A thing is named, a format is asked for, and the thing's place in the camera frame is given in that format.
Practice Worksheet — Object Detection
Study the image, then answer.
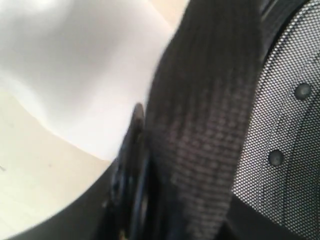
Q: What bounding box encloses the black helmet with visor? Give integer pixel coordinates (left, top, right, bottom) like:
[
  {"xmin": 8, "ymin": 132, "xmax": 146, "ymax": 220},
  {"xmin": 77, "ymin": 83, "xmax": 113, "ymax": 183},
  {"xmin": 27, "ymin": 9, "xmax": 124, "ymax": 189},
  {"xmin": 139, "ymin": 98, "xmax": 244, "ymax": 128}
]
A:
[{"xmin": 0, "ymin": 0, "xmax": 320, "ymax": 240}]

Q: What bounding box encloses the white mannequin head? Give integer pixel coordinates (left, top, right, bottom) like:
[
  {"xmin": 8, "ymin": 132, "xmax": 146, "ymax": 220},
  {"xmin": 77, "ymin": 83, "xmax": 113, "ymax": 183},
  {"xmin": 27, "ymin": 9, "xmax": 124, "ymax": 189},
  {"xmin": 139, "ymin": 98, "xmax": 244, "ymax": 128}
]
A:
[{"xmin": 0, "ymin": 0, "xmax": 173, "ymax": 161}]

